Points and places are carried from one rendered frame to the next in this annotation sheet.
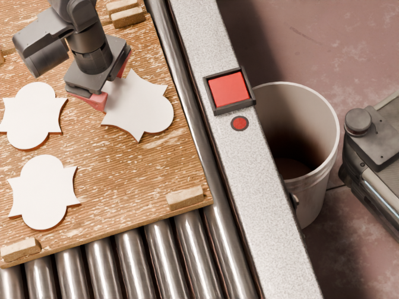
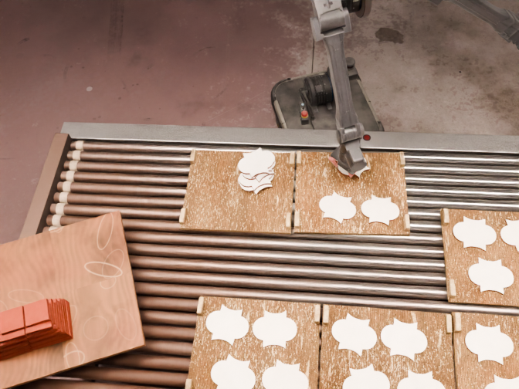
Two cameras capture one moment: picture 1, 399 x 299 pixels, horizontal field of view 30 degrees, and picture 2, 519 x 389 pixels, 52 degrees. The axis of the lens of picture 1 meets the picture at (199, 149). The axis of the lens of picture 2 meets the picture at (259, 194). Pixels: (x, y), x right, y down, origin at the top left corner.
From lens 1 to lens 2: 160 cm
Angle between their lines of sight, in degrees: 35
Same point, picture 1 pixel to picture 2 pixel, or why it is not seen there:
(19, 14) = (272, 203)
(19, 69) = (306, 208)
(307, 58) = not seen: hidden behind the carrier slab
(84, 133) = (354, 190)
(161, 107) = not seen: hidden behind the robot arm
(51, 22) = (353, 145)
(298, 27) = not seen: hidden behind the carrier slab
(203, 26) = (310, 136)
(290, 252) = (430, 137)
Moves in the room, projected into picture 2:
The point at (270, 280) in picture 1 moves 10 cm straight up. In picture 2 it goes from (439, 147) to (446, 131)
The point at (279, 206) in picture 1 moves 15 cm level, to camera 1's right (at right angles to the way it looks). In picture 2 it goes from (409, 135) to (411, 106)
